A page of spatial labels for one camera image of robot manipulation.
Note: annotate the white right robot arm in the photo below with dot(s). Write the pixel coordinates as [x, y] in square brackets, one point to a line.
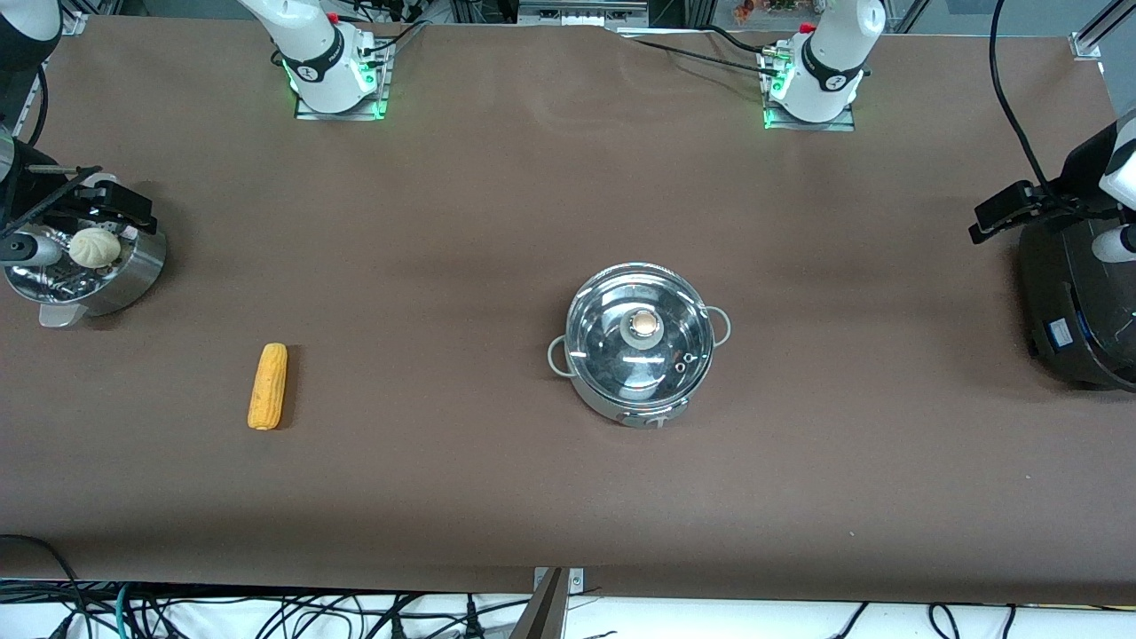
[319, 62]

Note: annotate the white steamed bun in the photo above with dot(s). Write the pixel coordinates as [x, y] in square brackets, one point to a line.
[95, 247]

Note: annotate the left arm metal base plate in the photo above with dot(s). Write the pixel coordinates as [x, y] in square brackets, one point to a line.
[808, 126]

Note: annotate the grey metal frame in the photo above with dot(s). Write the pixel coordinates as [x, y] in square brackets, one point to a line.
[581, 13]

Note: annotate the aluminium frame profile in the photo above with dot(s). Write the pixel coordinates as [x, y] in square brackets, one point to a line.
[75, 22]
[1087, 44]

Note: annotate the steel steamer pot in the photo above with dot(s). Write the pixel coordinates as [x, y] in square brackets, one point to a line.
[133, 266]

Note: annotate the metal table edge bracket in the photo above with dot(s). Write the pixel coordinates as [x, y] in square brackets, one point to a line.
[577, 581]

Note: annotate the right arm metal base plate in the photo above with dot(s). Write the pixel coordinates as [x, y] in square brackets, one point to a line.
[337, 115]

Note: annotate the glass lid with knob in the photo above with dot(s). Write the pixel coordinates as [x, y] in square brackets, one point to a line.
[621, 364]

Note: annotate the black round appliance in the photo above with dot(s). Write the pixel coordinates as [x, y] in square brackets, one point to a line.
[1083, 337]

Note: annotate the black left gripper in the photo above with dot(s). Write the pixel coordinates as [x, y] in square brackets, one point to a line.
[1076, 173]

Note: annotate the yellow corn cob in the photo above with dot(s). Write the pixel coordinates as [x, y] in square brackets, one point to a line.
[268, 386]

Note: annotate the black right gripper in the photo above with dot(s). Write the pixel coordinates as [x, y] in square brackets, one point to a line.
[37, 185]

